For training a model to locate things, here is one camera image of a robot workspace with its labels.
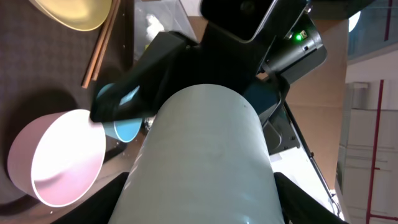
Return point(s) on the clear plastic waste bin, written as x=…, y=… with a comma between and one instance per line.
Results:
x=171, y=15

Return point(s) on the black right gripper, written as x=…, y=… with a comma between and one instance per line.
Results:
x=222, y=60

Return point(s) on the pale green plastic cup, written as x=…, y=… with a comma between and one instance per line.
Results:
x=204, y=160

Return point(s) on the dark brown serving tray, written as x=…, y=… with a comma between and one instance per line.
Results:
x=43, y=64

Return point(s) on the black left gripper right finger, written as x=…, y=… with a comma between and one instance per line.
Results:
x=298, y=207

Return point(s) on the wooden chopstick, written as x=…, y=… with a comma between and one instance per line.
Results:
x=103, y=40
x=86, y=81

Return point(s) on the yellow plastic plate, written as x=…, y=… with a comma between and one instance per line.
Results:
x=81, y=15

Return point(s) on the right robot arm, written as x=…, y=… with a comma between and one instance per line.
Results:
x=297, y=48

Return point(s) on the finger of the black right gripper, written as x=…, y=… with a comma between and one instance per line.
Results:
x=145, y=88

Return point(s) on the light blue bowl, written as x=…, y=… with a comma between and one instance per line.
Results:
x=123, y=130

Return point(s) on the white pink bowl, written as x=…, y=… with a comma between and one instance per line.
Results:
x=57, y=157

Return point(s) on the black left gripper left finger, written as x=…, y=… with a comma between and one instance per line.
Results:
x=99, y=207

